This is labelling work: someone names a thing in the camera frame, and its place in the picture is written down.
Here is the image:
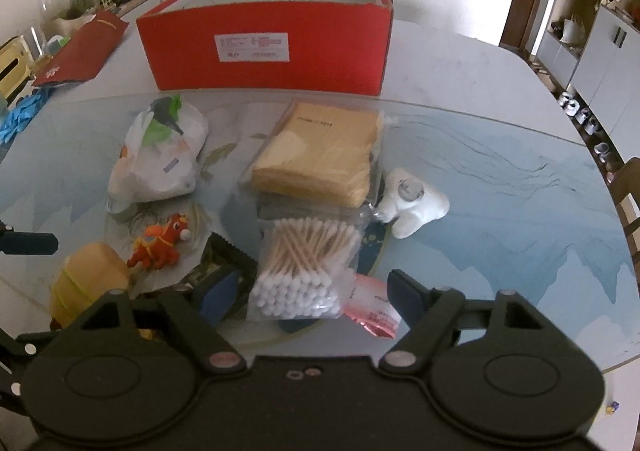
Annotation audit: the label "white storage cabinet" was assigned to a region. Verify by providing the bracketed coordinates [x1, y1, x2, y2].
[536, 7, 640, 160]

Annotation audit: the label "white tooth plush keychain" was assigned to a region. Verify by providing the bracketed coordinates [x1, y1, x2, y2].
[374, 167, 450, 240]

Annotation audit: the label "orange horse plush toy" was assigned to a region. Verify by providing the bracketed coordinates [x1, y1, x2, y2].
[126, 214, 191, 270]

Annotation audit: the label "pink sachet packet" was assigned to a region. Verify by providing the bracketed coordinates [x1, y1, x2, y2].
[344, 273, 401, 339]

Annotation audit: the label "black snack packet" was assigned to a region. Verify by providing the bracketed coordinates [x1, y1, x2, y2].
[176, 233, 258, 327]

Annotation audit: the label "yellow tissue box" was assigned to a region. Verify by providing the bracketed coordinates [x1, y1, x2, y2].
[0, 36, 32, 104]

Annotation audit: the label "red cardboard box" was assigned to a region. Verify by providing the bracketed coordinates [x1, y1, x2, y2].
[137, 0, 393, 96]

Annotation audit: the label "white plastic bag package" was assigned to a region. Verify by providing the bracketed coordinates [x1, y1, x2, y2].
[106, 95, 209, 214]

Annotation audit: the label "bag of cotton swabs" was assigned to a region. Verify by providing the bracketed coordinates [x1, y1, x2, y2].
[247, 217, 362, 321]

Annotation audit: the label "yellow plush toy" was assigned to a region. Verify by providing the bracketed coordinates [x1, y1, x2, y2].
[49, 242, 131, 330]

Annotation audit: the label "blue rubber gloves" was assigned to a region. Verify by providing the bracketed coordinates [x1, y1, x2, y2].
[0, 88, 52, 145]

